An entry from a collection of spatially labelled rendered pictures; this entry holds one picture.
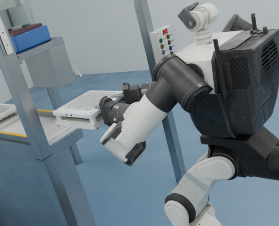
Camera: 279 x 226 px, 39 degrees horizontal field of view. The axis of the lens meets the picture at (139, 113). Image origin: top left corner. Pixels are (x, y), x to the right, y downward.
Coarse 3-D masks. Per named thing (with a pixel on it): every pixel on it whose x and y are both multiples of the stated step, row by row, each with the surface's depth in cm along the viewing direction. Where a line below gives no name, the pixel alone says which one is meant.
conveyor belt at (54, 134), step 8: (40, 120) 225; (48, 120) 222; (56, 120) 219; (8, 128) 225; (16, 128) 222; (48, 128) 210; (56, 128) 207; (64, 128) 205; (72, 128) 207; (48, 136) 200; (56, 136) 200; (64, 136) 203
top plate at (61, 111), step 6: (90, 90) 192; (78, 96) 188; (60, 108) 178; (66, 108) 176; (54, 114) 176; (60, 114) 173; (72, 114) 168; (78, 114) 166; (84, 114) 163; (90, 114) 161; (96, 114) 163
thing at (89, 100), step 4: (84, 96) 183; (88, 96) 180; (92, 96) 179; (96, 96) 179; (100, 96) 176; (76, 100) 179; (80, 100) 178; (84, 100) 177; (88, 100) 175; (92, 100) 174; (96, 100) 172; (72, 104) 176; (76, 104) 175; (80, 104) 174; (84, 104) 171; (88, 104) 171; (92, 104) 169
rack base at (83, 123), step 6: (66, 120) 175; (72, 120) 173; (78, 120) 172; (84, 120) 170; (96, 120) 166; (102, 120) 166; (66, 126) 175; (72, 126) 172; (78, 126) 169; (84, 126) 167; (90, 126) 164; (96, 126) 164
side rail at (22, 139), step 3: (0, 135) 212; (3, 135) 210; (6, 135) 208; (9, 135) 206; (12, 135) 204; (3, 138) 211; (6, 138) 209; (9, 138) 207; (12, 138) 205; (15, 138) 203; (18, 138) 201; (21, 138) 200; (24, 138) 198; (27, 138) 196; (21, 141) 201; (24, 141) 199; (27, 141) 197
